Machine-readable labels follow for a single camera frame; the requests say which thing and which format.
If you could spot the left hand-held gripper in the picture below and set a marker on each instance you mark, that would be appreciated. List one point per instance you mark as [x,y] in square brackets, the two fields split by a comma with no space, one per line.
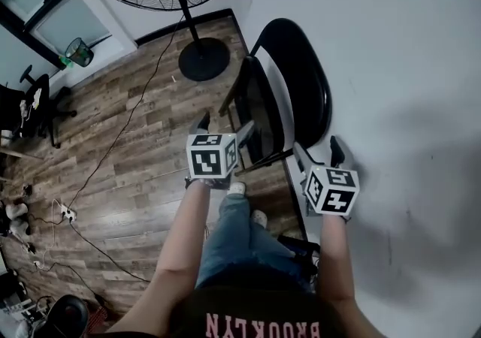
[206,158]

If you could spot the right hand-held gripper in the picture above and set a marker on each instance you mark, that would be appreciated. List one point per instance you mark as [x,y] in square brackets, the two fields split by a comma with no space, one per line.
[332,192]

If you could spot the black folding chair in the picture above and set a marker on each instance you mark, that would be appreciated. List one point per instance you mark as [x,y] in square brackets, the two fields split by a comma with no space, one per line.
[259,115]

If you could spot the person's left forearm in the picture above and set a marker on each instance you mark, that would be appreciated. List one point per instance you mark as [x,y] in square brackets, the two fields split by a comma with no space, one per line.
[180,239]

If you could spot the person's right forearm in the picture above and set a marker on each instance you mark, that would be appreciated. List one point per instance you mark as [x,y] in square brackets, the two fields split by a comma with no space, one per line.
[336,254]

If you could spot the black office chair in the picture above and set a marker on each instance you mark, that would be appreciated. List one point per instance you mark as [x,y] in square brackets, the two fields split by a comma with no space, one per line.
[47,103]

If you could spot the person's left white shoe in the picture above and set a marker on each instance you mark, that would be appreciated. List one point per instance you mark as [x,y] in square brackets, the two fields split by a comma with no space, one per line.
[237,188]

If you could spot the person's white shoe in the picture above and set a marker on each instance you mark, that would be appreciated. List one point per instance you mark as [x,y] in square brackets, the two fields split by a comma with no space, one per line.
[237,188]
[260,218]

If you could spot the black standing fan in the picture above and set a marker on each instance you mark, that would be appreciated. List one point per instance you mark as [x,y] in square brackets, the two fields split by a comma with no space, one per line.
[204,62]

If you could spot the person's right white shoe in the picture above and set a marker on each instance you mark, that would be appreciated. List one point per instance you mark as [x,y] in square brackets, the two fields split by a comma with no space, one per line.
[260,218]

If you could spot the black folded tripod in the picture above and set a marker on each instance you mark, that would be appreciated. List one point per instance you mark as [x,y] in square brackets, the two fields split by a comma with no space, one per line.
[300,250]

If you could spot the person's blue jeans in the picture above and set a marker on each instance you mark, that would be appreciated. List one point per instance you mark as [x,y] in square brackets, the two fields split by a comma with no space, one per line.
[240,246]

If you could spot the person's dark printed shirt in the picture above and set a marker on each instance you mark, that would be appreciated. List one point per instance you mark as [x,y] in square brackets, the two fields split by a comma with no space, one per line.
[263,306]

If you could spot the green plastic bottle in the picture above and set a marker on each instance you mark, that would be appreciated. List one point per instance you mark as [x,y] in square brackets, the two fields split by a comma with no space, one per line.
[67,63]

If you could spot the white power strip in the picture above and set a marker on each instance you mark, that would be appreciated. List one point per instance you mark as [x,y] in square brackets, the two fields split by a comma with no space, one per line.
[68,213]

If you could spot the red checkered cloth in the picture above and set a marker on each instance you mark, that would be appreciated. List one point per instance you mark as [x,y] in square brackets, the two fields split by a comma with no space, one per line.
[99,317]

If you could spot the black round stool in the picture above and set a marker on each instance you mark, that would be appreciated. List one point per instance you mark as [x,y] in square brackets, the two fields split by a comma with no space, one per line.
[69,315]

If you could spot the black window frame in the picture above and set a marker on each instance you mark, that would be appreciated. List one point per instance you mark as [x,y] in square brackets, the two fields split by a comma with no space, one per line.
[26,37]

